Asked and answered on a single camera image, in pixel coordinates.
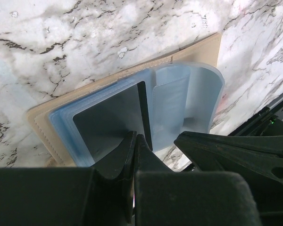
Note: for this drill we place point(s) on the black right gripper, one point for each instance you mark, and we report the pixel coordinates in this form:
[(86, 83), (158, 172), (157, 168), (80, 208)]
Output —
[(254, 149)]

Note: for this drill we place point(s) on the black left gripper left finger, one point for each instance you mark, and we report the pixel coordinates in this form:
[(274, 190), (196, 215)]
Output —
[(100, 195)]

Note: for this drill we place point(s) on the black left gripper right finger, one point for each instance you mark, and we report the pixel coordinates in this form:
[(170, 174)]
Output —
[(167, 198)]

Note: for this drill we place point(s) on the dark grey credit card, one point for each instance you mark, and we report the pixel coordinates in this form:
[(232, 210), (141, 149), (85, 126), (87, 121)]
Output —
[(104, 125)]

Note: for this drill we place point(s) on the beige card holder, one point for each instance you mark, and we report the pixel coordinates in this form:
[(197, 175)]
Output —
[(158, 99)]

